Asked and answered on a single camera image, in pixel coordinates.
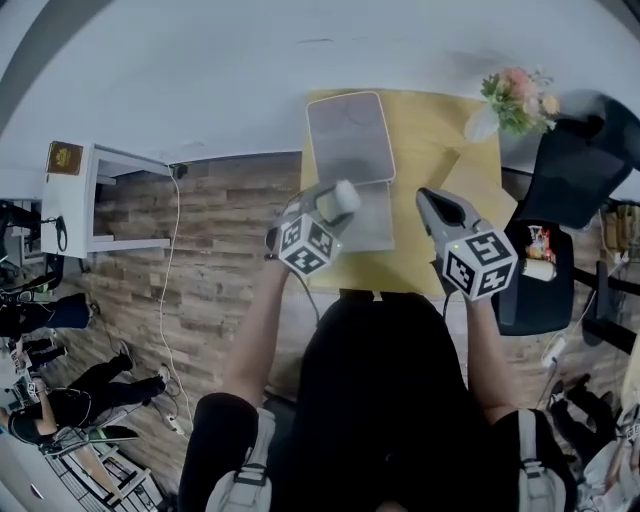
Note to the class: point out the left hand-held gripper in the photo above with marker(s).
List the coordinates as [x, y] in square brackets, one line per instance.
[305, 245]

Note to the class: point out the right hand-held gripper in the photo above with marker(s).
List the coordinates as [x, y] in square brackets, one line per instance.
[480, 265]

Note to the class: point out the white round object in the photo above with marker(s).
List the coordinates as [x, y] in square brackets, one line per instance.
[345, 200]

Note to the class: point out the grey box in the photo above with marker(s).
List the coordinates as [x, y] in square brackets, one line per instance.
[350, 135]

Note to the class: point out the person's right forearm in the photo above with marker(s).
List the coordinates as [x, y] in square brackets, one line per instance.
[492, 360]

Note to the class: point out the person's left forearm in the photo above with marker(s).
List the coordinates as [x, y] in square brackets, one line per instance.
[255, 350]

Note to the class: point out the small brown box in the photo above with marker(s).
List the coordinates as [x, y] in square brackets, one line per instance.
[64, 158]

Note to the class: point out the white vase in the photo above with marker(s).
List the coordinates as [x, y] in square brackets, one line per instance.
[481, 125]

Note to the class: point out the red snack packet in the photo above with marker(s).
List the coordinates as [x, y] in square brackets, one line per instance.
[540, 244]

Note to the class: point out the pink flower bouquet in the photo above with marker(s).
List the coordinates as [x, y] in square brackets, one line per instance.
[520, 100]

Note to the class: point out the black headrest office chair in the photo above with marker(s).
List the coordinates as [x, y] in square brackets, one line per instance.
[575, 170]

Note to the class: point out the white power strip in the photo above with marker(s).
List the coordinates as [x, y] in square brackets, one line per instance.
[175, 424]
[555, 351]

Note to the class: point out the tan bag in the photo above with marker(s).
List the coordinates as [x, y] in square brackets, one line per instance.
[622, 227]

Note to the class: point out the black stand base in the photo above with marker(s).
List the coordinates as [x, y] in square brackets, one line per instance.
[610, 320]

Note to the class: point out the person's black clothing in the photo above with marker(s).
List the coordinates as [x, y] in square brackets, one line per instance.
[380, 410]

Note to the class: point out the white desk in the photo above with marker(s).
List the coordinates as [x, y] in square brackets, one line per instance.
[65, 210]

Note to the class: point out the black wall plug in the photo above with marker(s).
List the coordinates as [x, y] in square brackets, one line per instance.
[180, 171]

